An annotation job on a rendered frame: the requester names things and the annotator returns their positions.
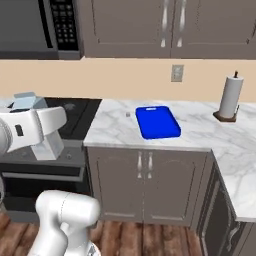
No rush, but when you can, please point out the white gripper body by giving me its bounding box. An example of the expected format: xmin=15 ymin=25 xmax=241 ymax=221
xmin=31 ymin=131 xmax=65 ymax=161

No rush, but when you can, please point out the blue tray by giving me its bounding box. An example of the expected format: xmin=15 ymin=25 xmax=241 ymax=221
xmin=135 ymin=105 xmax=182 ymax=140

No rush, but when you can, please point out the black hob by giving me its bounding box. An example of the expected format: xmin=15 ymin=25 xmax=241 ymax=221
xmin=0 ymin=96 xmax=103 ymax=141

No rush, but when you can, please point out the pale blue box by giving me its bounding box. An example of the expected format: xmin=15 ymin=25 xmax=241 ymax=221
xmin=7 ymin=92 xmax=48 ymax=112

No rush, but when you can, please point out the grey base cupboard door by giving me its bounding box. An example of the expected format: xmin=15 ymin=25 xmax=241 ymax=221
xmin=143 ymin=148 xmax=210 ymax=228
xmin=86 ymin=146 xmax=145 ymax=223

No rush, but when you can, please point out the grey microwave oven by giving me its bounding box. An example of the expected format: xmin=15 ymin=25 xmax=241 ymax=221
xmin=0 ymin=0 xmax=85 ymax=61

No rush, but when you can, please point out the dark paper towel holder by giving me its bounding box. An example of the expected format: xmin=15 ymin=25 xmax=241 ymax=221
xmin=212 ymin=70 xmax=241 ymax=123

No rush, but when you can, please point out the dark grey dishwasher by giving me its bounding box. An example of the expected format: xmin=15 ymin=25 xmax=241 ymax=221
xmin=195 ymin=160 xmax=246 ymax=256

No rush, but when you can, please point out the white paper towel roll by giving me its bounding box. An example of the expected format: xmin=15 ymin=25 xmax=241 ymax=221
xmin=219 ymin=75 xmax=245 ymax=119

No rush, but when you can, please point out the grey oven door handle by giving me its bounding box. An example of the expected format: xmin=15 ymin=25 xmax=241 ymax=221
xmin=1 ymin=165 xmax=85 ymax=183

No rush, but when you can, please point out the silver base cupboard handle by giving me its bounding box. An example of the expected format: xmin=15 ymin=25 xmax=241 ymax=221
xmin=147 ymin=151 xmax=154 ymax=180
xmin=136 ymin=151 xmax=144 ymax=180

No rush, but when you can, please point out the grey wall cupboard door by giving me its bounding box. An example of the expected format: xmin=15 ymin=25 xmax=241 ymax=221
xmin=79 ymin=0 xmax=173 ymax=59
xmin=171 ymin=0 xmax=256 ymax=60

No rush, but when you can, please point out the grey wall outlet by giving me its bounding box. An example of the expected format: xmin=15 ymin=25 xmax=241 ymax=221
xmin=170 ymin=64 xmax=185 ymax=83

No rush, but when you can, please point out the silver wall cupboard handle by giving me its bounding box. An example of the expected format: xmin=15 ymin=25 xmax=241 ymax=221
xmin=160 ymin=0 xmax=170 ymax=48
xmin=176 ymin=0 xmax=187 ymax=48

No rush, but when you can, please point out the silver dishwasher handle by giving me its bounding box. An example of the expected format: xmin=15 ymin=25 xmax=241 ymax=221
xmin=226 ymin=222 xmax=242 ymax=252

